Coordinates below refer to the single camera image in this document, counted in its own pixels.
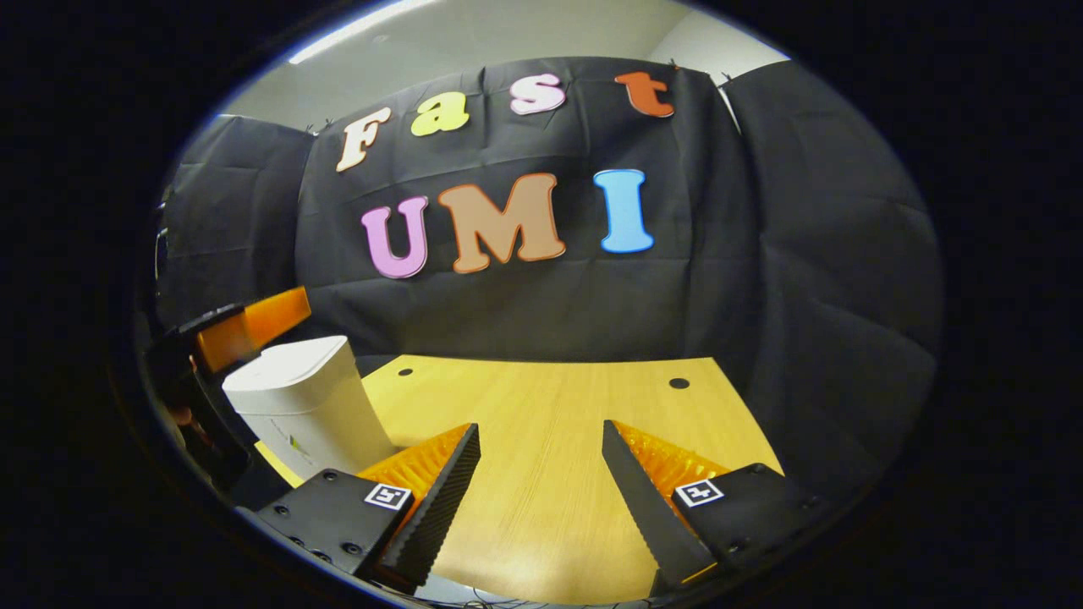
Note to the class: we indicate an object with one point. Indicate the white desktop garbage bin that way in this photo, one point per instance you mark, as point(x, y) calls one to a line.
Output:
point(313, 397)

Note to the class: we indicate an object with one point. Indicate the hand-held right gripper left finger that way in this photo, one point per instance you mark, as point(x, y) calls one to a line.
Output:
point(444, 499)

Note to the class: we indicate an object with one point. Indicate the black backdrop cloth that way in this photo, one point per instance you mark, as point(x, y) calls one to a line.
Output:
point(761, 254)

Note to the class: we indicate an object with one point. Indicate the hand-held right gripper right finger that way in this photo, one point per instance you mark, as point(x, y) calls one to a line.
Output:
point(643, 499)

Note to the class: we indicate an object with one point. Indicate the wooden desktop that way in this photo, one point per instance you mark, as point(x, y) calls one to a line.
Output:
point(541, 406)

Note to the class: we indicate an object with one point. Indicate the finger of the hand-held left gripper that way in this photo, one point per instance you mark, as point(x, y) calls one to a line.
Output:
point(254, 326)

